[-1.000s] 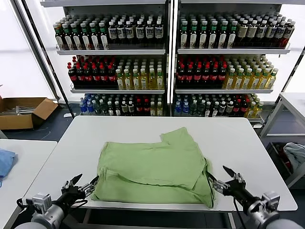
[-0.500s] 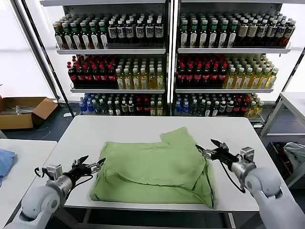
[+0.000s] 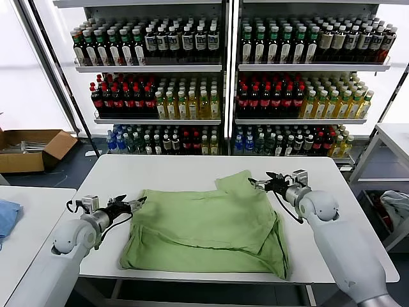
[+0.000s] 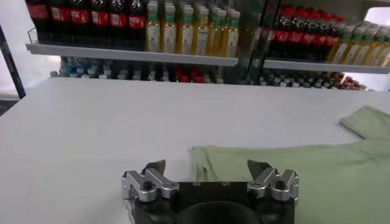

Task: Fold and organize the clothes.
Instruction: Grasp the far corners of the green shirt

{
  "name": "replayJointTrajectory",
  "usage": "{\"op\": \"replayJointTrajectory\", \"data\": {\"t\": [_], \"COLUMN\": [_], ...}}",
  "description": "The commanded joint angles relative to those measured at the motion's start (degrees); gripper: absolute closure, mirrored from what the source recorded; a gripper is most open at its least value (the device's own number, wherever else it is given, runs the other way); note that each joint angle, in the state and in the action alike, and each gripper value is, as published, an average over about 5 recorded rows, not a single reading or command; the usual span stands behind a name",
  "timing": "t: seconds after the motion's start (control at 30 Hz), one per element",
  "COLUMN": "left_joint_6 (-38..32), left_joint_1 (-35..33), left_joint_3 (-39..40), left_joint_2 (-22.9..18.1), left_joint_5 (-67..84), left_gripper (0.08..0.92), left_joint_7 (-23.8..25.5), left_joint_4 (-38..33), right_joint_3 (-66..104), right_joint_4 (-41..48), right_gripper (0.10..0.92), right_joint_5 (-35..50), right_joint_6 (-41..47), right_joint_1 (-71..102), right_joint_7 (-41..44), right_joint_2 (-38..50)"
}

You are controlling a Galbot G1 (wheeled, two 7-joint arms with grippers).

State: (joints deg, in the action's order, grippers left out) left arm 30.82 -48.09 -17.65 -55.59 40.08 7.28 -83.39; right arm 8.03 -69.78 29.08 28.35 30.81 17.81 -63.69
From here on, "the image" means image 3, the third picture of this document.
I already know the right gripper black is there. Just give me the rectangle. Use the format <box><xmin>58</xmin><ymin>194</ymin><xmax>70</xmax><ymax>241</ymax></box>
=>
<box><xmin>248</xmin><ymin>171</ymin><xmax>294</xmax><ymax>198</ymax></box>

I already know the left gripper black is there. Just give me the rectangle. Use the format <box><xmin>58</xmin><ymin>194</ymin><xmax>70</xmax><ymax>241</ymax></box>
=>
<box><xmin>105</xmin><ymin>193</ymin><xmax>148</xmax><ymax>222</ymax></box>

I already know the green t-shirt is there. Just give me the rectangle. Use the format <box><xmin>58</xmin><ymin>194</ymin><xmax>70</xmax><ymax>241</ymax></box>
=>
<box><xmin>119</xmin><ymin>169</ymin><xmax>292</xmax><ymax>282</ymax></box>

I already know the black storage crate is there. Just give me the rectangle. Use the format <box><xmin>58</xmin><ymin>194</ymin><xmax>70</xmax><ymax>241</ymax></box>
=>
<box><xmin>357</xmin><ymin>189</ymin><xmax>409</xmax><ymax>244</ymax></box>

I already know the brown cardboard box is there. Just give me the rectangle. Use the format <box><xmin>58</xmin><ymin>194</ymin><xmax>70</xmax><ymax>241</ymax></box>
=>
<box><xmin>0</xmin><ymin>128</ymin><xmax>79</xmax><ymax>174</ymax></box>

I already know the silver metal rods bundle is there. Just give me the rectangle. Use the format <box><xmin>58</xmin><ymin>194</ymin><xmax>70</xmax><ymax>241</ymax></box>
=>
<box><xmin>0</xmin><ymin>139</ymin><xmax>49</xmax><ymax>155</ymax></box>

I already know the white side table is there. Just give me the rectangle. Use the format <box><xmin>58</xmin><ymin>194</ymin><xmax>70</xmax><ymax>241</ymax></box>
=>
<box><xmin>346</xmin><ymin>122</ymin><xmax>409</xmax><ymax>253</ymax></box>

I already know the blue cloth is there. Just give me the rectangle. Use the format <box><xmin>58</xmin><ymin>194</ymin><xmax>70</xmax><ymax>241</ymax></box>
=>
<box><xmin>0</xmin><ymin>197</ymin><xmax>25</xmax><ymax>251</ymax></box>

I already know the black slanted pole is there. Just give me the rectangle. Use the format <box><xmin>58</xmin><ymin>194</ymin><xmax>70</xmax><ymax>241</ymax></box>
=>
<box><xmin>367</xmin><ymin>63</ymin><xmax>409</xmax><ymax>150</ymax></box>
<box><xmin>29</xmin><ymin>0</ymin><xmax>99</xmax><ymax>157</ymax></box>

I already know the red object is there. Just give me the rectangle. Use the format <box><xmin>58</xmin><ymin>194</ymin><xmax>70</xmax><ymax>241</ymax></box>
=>
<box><xmin>372</xmin><ymin>191</ymin><xmax>397</xmax><ymax>235</ymax></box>

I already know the grey metal shelf unit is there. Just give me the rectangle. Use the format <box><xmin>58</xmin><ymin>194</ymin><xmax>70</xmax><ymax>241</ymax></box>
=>
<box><xmin>54</xmin><ymin>0</ymin><xmax>231</xmax><ymax>157</ymax></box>
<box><xmin>231</xmin><ymin>0</ymin><xmax>393</xmax><ymax>171</ymax></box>

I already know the white grey cloth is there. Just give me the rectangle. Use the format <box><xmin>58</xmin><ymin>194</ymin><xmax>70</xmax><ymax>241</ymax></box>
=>
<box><xmin>379</xmin><ymin>189</ymin><xmax>409</xmax><ymax>232</ymax></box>

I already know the green-cap dark tea bottle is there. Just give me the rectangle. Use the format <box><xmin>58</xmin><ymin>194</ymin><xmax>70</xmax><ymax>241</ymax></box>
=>
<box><xmin>95</xmin><ymin>29</ymin><xmax>110</xmax><ymax>67</ymax></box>
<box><xmin>305</xmin><ymin>27</ymin><xmax>321</xmax><ymax>65</ymax></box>
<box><xmin>241</xmin><ymin>27</ymin><xmax>255</xmax><ymax>65</ymax></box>
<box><xmin>254</xmin><ymin>27</ymin><xmax>268</xmax><ymax>65</ymax></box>
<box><xmin>267</xmin><ymin>27</ymin><xmax>281</xmax><ymax>65</ymax></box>
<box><xmin>132</xmin><ymin>28</ymin><xmax>147</xmax><ymax>66</ymax></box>
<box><xmin>293</xmin><ymin>27</ymin><xmax>308</xmax><ymax>65</ymax></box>
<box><xmin>281</xmin><ymin>27</ymin><xmax>295</xmax><ymax>65</ymax></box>
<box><xmin>82</xmin><ymin>29</ymin><xmax>98</xmax><ymax>67</ymax></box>
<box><xmin>120</xmin><ymin>29</ymin><xmax>135</xmax><ymax>67</ymax></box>
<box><xmin>107</xmin><ymin>29</ymin><xmax>122</xmax><ymax>67</ymax></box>

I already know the beige-label dark drink bottle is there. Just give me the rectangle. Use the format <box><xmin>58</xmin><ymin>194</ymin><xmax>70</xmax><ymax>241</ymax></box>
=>
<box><xmin>318</xmin><ymin>26</ymin><xmax>336</xmax><ymax>62</ymax></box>
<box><xmin>331</xmin><ymin>26</ymin><xmax>348</xmax><ymax>62</ymax></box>

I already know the orange-label dark tea bottle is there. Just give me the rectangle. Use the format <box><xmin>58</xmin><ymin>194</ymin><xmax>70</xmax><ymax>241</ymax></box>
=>
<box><xmin>73</xmin><ymin>28</ymin><xmax>86</xmax><ymax>67</ymax></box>

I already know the grey slanted pole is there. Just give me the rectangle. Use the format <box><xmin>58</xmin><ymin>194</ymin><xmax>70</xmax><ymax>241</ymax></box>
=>
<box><xmin>16</xmin><ymin>0</ymin><xmax>80</xmax><ymax>135</ymax></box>

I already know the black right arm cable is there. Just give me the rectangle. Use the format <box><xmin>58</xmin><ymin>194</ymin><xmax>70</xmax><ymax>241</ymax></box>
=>
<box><xmin>274</xmin><ymin>191</ymin><xmax>306</xmax><ymax>225</ymax></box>

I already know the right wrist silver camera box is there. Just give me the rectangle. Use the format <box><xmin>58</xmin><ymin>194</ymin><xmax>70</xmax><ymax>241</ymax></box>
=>
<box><xmin>291</xmin><ymin>169</ymin><xmax>310</xmax><ymax>189</ymax></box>

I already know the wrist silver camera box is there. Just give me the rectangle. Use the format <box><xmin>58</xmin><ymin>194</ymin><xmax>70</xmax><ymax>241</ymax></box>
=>
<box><xmin>81</xmin><ymin>194</ymin><xmax>99</xmax><ymax>214</ymax></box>
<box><xmin>291</xmin><ymin>169</ymin><xmax>310</xmax><ymax>189</ymax></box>

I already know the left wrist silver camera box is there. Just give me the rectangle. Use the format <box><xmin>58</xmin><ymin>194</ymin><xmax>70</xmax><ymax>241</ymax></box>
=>
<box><xmin>81</xmin><ymin>194</ymin><xmax>99</xmax><ymax>214</ymax></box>

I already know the grey table frame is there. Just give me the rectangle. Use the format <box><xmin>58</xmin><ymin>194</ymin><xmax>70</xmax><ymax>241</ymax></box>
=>
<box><xmin>105</xmin><ymin>277</ymin><xmax>320</xmax><ymax>307</ymax></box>

